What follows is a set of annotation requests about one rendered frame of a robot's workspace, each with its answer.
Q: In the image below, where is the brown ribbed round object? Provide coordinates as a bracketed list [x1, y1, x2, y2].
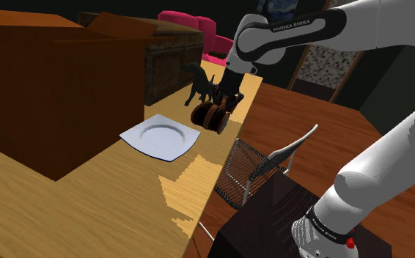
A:
[190, 99, 231, 135]

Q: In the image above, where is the dark wooden chest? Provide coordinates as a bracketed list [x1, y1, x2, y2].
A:
[76, 11, 205, 107]

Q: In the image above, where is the large brown cardboard box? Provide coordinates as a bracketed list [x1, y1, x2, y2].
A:
[0, 8, 178, 183]

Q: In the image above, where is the black dog figure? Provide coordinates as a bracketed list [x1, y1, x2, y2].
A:
[182, 62, 218, 107]

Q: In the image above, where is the black woven metal chair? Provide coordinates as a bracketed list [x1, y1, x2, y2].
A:
[193, 123, 320, 244]

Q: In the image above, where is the dark robot stand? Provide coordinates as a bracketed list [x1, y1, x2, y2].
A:
[207, 172, 393, 258]

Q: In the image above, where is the blue swirl wall picture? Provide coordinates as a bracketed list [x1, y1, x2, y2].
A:
[256, 0, 297, 24]

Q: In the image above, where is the wood framed speckled door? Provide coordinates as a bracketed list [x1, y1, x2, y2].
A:
[287, 43, 366, 105]

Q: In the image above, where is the white square plate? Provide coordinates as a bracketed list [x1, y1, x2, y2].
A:
[119, 114, 202, 163]

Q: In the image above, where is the pink sofa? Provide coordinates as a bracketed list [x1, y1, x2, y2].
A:
[157, 10, 235, 67]

